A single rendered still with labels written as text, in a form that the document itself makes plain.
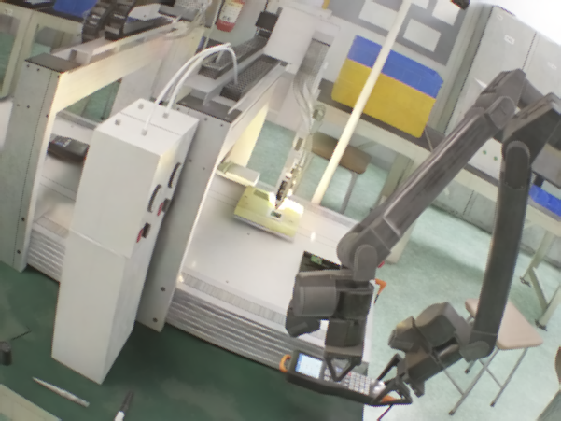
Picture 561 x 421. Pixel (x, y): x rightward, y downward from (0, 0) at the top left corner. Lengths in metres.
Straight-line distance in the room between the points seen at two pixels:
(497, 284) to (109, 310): 0.63
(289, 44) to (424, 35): 3.87
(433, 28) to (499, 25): 0.72
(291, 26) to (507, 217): 0.92
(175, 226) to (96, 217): 0.29
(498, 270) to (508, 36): 4.26
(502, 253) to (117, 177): 0.59
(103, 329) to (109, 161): 0.30
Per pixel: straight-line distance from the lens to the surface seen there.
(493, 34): 5.14
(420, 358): 1.14
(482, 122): 1.13
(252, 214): 1.66
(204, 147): 1.16
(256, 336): 1.34
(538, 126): 0.87
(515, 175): 0.88
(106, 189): 0.96
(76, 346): 1.13
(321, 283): 1.04
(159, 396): 1.19
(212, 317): 1.34
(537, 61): 5.26
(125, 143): 0.92
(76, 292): 1.06
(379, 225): 1.04
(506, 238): 0.97
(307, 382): 1.15
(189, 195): 1.20
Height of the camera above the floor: 1.56
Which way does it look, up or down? 23 degrees down
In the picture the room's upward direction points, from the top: 23 degrees clockwise
